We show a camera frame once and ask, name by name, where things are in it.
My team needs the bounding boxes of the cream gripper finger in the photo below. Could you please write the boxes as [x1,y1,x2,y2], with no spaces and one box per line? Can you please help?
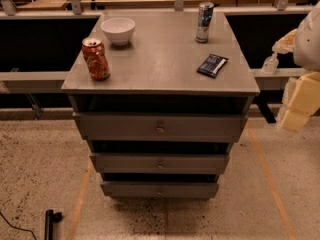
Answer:
[272,29,297,54]

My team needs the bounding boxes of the blue rxbar blueberry wrapper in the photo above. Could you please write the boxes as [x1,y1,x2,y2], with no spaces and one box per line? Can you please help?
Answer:
[197,54,228,78]

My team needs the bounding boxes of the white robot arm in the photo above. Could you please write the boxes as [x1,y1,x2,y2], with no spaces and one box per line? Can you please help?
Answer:
[272,2,320,131]

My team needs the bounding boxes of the white bowl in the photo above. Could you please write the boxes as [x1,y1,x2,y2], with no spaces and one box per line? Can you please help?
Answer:
[101,17,135,45]

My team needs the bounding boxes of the clear sanitizer pump bottle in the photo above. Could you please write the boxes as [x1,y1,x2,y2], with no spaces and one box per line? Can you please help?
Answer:
[262,53,279,75]

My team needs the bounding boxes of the silver blue energy drink can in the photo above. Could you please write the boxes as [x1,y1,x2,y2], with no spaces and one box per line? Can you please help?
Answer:
[196,1,214,43]

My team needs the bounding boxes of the grey drawer cabinet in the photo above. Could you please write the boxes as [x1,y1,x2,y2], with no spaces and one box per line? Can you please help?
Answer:
[62,11,259,184]

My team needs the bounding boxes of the orange crushed soda can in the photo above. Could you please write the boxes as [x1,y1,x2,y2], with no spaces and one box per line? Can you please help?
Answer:
[82,37,110,80]

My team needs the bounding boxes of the top grey drawer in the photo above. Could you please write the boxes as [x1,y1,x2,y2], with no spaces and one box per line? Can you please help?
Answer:
[73,112,247,143]

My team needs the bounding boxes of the grey drawer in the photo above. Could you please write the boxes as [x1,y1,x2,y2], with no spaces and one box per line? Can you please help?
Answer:
[73,112,247,143]
[101,181,219,198]
[90,153,229,175]

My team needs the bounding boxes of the grey metal railing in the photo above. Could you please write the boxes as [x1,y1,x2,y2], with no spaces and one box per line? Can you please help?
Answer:
[0,0,320,94]

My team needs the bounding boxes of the middle grey drawer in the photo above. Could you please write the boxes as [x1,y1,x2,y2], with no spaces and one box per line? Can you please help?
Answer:
[90,153,229,175]

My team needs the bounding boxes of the bottom grey drawer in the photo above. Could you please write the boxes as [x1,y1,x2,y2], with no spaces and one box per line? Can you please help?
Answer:
[101,181,219,198]

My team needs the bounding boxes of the black floor bracket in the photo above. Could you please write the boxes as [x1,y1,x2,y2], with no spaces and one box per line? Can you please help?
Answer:
[44,209,63,240]

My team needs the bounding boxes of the black floor cable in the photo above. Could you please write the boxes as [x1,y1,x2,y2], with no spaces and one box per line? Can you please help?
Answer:
[0,211,38,240]

